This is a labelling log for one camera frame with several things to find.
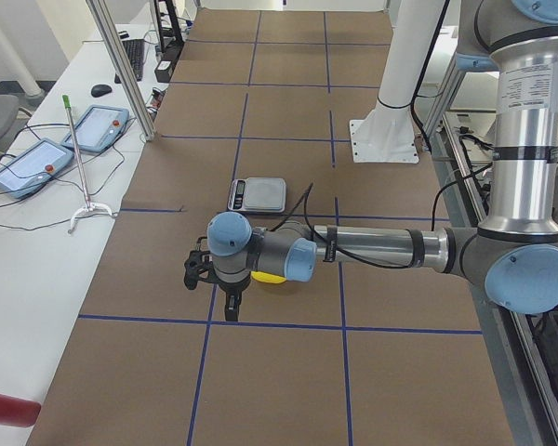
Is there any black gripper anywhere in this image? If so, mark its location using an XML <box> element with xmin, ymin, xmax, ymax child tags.
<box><xmin>218</xmin><ymin>274</ymin><xmax>249</xmax><ymax>321</ymax></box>

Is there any yellow mango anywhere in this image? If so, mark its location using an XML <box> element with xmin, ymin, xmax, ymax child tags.
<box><xmin>251</xmin><ymin>271</ymin><xmax>286</xmax><ymax>284</ymax></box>

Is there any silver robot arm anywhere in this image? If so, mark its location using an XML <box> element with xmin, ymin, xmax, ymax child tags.
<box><xmin>204</xmin><ymin>1</ymin><xmax>558</xmax><ymax>321</ymax></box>

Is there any silver digital kitchen scale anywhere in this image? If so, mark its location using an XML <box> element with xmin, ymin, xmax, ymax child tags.
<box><xmin>227</xmin><ymin>177</ymin><xmax>286</xmax><ymax>214</ymax></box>

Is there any green tipped grabber stick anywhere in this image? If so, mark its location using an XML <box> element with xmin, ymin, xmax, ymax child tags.
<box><xmin>62</xmin><ymin>95</ymin><xmax>114</xmax><ymax>234</ymax></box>

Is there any far blue teach pendant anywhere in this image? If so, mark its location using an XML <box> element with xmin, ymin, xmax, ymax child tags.
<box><xmin>74</xmin><ymin>105</ymin><xmax>129</xmax><ymax>153</ymax></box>

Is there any blue teach pendant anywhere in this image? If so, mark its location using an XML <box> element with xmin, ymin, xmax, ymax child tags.
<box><xmin>74</xmin><ymin>105</ymin><xmax>129</xmax><ymax>153</ymax></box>
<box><xmin>0</xmin><ymin>138</ymin><xmax>73</xmax><ymax>199</ymax></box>

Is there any black small box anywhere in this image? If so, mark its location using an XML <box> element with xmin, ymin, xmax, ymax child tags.
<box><xmin>154</xmin><ymin>60</ymin><xmax>174</xmax><ymax>84</ymax></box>

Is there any near blue teach pendant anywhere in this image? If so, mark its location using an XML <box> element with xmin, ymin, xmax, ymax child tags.
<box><xmin>0</xmin><ymin>138</ymin><xmax>73</xmax><ymax>199</ymax></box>

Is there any black computer mouse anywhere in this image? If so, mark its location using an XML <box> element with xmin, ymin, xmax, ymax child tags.
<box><xmin>90</xmin><ymin>84</ymin><xmax>113</xmax><ymax>98</ymax></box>

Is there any red cylinder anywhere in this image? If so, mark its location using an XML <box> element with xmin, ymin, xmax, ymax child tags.
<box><xmin>0</xmin><ymin>394</ymin><xmax>42</xmax><ymax>427</ymax></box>

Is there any black monitor stand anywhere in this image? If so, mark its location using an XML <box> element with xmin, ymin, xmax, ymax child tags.
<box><xmin>153</xmin><ymin>0</ymin><xmax>183</xmax><ymax>52</ymax></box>

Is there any black keyboard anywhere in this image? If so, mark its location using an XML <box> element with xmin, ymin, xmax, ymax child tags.
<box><xmin>122</xmin><ymin>39</ymin><xmax>145</xmax><ymax>82</ymax></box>

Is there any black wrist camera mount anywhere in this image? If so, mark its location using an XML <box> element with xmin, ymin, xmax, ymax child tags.
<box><xmin>183</xmin><ymin>236</ymin><xmax>218</xmax><ymax>290</ymax></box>

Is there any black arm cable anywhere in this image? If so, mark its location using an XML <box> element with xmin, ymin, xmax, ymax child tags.
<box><xmin>272</xmin><ymin>182</ymin><xmax>494</xmax><ymax>270</ymax></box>

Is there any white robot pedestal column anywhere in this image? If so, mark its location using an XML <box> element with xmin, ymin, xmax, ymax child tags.
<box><xmin>350</xmin><ymin>0</ymin><xmax>448</xmax><ymax>164</ymax></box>

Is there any aluminium frame rail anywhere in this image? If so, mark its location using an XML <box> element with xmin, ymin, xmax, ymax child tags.
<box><xmin>434</xmin><ymin>134</ymin><xmax>558</xmax><ymax>446</ymax></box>

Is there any aluminium frame post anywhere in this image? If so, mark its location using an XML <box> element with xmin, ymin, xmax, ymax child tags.
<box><xmin>86</xmin><ymin>0</ymin><xmax>155</xmax><ymax>141</ymax></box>

